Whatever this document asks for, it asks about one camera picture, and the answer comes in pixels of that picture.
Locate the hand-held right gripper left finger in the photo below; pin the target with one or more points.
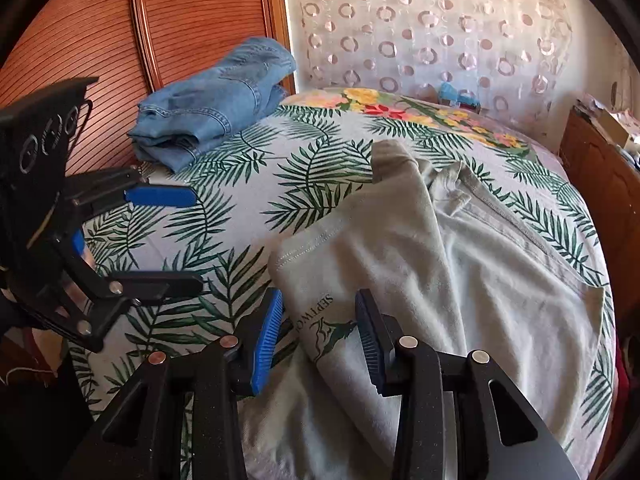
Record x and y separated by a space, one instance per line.
265 340

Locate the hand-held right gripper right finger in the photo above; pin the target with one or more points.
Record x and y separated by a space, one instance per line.
367 332

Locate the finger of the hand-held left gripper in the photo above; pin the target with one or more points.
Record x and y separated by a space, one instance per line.
160 196
150 286

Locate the folded blue jeans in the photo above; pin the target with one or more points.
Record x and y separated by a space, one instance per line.
215 105

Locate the leaf print bed sheet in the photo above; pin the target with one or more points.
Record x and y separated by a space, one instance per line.
320 160

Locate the person's dark clothing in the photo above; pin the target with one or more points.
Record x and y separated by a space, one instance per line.
30 425

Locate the brown wooden wardrobe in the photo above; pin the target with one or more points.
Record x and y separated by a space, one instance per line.
190 10

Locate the floral print blanket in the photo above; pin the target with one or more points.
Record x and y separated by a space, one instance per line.
400 110

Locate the small blue toy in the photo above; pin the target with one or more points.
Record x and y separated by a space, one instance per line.
450 92

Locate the dark red cloth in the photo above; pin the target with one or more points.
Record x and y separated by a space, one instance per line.
624 375

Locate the brown wooden bed board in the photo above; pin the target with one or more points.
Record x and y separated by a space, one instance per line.
600 175

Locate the sheer curtain with circles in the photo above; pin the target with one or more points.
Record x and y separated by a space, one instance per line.
425 25

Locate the cardboard box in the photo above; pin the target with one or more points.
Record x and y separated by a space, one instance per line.
617 130

